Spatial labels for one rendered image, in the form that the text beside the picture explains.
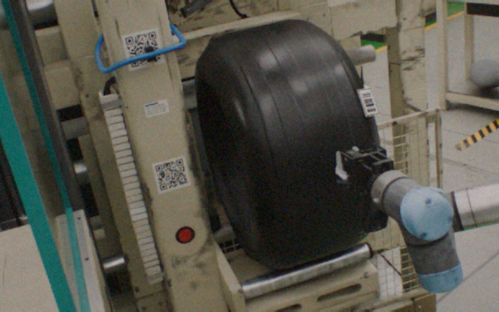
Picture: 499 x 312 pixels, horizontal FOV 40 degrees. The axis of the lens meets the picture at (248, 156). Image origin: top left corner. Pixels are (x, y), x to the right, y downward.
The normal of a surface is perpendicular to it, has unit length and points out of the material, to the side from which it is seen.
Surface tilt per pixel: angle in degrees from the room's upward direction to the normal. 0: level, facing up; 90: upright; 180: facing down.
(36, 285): 0
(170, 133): 90
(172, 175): 90
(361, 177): 83
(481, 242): 0
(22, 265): 0
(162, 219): 90
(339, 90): 50
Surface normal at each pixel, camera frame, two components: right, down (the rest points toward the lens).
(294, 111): 0.15, -0.26
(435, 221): 0.29, 0.26
